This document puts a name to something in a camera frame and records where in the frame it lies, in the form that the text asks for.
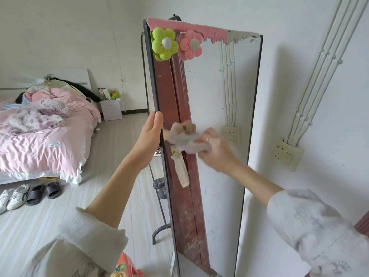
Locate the green plush toy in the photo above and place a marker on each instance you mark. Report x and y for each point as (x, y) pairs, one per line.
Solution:
(116, 94)

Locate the person's right fingers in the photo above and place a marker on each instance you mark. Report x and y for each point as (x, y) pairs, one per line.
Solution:
(208, 134)

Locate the person's left thumb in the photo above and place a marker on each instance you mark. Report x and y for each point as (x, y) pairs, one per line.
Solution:
(156, 121)

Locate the pink plush flower decoration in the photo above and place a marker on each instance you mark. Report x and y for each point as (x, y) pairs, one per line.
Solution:
(190, 44)

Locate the white nightstand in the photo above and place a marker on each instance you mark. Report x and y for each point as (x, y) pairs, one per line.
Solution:
(111, 110)

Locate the fuzzy lilac blanket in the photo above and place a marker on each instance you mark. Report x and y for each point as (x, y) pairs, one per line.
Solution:
(37, 116)

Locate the black slipper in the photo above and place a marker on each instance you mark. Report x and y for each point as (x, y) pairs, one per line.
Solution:
(35, 195)
(54, 190)

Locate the green plush flower decoration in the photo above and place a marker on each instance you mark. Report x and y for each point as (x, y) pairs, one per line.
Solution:
(164, 44)

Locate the white sneaker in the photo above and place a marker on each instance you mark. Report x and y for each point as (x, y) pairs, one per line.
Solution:
(5, 200)
(18, 196)

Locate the pink foam drip trim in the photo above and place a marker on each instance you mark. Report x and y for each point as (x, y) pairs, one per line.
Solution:
(199, 29)

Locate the pink ruffled duvet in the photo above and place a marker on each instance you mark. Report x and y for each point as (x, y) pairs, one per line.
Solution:
(43, 152)

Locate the person's right forearm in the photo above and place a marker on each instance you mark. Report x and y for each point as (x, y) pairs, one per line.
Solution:
(311, 225)

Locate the person's right hand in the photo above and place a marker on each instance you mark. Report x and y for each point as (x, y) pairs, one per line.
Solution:
(219, 152)

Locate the pile of pastel clothes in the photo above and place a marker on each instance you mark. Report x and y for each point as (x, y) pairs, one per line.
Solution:
(37, 93)

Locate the person's left forearm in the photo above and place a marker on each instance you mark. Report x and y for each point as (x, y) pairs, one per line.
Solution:
(112, 193)

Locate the black garment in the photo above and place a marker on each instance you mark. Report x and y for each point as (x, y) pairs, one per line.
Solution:
(83, 89)

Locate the white conduit pipe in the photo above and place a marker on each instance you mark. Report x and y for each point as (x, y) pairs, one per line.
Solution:
(333, 58)
(318, 51)
(325, 55)
(340, 62)

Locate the black metal mirror stand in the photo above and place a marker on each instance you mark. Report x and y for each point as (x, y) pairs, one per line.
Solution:
(161, 229)

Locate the white box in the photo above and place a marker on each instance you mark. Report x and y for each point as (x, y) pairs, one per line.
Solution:
(106, 94)

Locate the orange flower print stool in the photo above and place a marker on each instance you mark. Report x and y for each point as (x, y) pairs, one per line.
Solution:
(126, 266)

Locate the grey slipper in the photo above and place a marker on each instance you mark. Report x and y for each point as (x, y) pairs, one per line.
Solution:
(162, 194)
(158, 183)

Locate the person's left hand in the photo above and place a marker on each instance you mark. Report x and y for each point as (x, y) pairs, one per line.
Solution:
(148, 141)

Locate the black framed mirror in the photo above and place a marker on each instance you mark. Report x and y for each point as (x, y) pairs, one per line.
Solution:
(222, 92)

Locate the white bed frame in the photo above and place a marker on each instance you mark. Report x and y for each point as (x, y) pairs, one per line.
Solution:
(77, 76)

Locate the white wiping tissue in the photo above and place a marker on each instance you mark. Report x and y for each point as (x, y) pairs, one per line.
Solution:
(184, 139)

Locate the red brown door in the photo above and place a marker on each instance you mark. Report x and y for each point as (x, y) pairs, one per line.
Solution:
(363, 225)

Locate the beige wall socket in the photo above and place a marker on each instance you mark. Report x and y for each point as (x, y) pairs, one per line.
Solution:
(286, 154)

